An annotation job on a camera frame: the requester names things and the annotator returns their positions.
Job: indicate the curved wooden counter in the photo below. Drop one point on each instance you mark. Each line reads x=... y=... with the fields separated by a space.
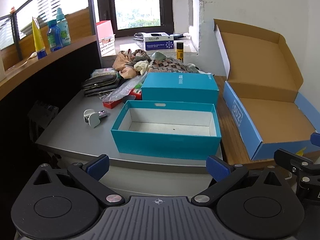
x=50 y=62

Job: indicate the office glass partition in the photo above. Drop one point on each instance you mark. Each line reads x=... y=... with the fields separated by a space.
x=50 y=0

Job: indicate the yellow tape piece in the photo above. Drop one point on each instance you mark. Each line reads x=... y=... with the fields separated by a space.
x=301 y=151

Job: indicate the yellow tube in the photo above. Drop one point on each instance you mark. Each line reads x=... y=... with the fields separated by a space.
x=38 y=40

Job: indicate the white perforated basket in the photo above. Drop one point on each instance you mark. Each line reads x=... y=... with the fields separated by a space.
x=108 y=45

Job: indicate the grey pedestal cabinet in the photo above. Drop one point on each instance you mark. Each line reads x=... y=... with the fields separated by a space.
x=150 y=180

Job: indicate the large blue cardboard box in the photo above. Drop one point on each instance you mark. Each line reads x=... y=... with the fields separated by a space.
x=270 y=115

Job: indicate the white cloth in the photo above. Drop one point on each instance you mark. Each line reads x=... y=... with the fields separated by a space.
x=141 y=67

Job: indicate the white and metal clip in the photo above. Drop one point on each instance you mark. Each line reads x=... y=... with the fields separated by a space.
x=94 y=118

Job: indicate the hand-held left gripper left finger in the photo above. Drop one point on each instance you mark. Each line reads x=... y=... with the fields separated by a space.
x=98 y=167

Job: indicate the closed teal box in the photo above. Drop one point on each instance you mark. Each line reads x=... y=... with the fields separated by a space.
x=180 y=88

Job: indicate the grey desktop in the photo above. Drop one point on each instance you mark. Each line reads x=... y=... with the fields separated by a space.
x=75 y=135

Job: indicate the teal open box base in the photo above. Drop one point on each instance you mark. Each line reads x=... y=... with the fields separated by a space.
x=165 y=145

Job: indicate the yellow and black can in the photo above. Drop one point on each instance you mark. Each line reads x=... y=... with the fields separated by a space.
x=179 y=52

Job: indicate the light blue bottle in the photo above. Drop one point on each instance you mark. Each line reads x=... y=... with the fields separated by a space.
x=63 y=30

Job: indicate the clear plastic bag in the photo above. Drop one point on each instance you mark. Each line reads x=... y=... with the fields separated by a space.
x=125 y=88

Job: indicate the pink box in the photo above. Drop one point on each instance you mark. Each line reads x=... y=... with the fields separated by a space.
x=103 y=30

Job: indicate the dark window frame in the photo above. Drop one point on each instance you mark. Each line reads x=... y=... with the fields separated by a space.
x=102 y=2

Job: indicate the red box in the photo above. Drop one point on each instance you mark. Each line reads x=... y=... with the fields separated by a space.
x=112 y=104

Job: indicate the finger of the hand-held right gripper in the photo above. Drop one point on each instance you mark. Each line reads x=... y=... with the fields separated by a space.
x=285 y=156
x=316 y=138

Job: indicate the patterned knit cloth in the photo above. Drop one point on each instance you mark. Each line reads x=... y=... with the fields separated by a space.
x=167 y=65

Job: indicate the small orange figurine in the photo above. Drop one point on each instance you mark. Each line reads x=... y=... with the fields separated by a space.
x=12 y=10

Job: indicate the black leather wallet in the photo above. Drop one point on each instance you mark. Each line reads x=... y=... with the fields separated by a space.
x=100 y=85

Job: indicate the blue and white glove box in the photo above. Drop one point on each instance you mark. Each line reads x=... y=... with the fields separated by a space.
x=158 y=42

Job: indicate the clear packaged item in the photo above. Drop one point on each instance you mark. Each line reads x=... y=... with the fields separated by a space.
x=102 y=73

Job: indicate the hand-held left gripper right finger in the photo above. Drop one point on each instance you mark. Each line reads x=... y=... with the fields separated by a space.
x=217 y=168

